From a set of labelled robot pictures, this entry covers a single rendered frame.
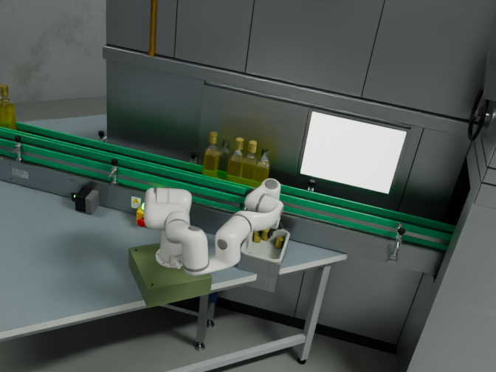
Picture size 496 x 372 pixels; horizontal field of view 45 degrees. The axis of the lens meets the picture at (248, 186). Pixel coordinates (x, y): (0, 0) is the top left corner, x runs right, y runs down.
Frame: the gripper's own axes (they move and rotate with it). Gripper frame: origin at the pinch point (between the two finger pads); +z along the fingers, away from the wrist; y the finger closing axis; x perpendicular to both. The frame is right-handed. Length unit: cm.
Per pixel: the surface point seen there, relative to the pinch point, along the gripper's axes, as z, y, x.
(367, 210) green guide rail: 5.7, -39.7, -28.8
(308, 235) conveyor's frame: 17.0, -16.9, -16.6
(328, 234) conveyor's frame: 13.7, -25.5, -17.4
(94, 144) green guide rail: 5, 89, -31
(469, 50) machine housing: -62, -61, -59
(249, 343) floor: 95, 1, 0
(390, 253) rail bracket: 7, -52, -10
